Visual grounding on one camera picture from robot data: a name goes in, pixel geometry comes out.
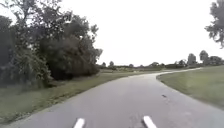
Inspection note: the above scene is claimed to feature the distant row of trees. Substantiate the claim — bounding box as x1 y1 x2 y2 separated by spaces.
98 49 224 71

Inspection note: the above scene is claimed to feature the tall leafy tree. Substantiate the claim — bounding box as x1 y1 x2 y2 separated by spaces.
204 0 224 49

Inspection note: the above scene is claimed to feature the mown grass field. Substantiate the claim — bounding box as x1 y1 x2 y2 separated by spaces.
156 64 224 109

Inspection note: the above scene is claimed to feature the group of dark trees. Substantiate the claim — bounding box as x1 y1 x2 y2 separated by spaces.
0 0 104 88

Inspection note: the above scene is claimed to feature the grey asphalt path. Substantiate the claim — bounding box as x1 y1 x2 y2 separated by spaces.
0 67 224 128

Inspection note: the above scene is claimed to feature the robot's own part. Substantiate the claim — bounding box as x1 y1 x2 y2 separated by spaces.
72 117 86 128
142 115 158 128

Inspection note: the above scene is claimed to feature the grass verge with bushes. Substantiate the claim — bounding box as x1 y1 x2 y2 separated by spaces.
0 68 168 125

